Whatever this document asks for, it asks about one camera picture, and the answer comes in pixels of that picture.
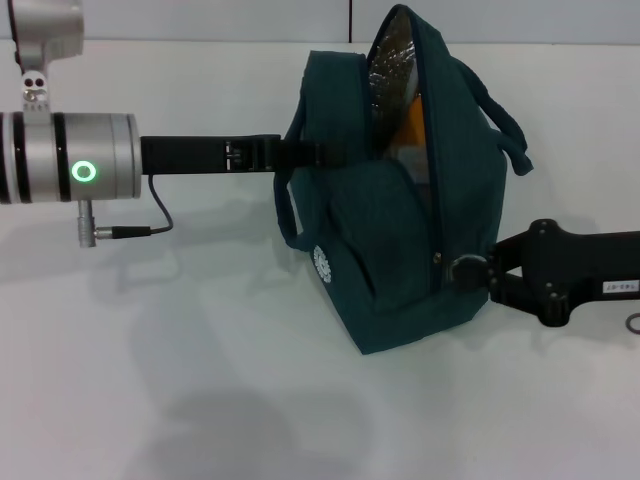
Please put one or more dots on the dark blue fabric lunch bag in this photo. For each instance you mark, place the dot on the dark blue fabric lunch bag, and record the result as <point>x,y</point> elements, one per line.
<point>390,280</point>

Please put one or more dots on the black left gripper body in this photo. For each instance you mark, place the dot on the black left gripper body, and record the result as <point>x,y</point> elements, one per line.
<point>190,155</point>

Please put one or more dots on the orange pear with stem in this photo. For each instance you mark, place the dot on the orange pear with stem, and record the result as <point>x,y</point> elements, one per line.
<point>412,122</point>

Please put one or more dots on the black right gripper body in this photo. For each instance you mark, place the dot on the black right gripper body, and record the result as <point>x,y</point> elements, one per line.
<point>585,270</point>

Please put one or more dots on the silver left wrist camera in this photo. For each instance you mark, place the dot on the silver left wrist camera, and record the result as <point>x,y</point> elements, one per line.
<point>45,30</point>

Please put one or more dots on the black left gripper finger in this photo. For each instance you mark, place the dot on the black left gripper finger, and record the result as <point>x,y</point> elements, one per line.
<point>310,152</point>

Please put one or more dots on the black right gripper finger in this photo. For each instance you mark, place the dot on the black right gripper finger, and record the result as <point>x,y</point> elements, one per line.
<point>472,267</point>
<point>515,300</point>

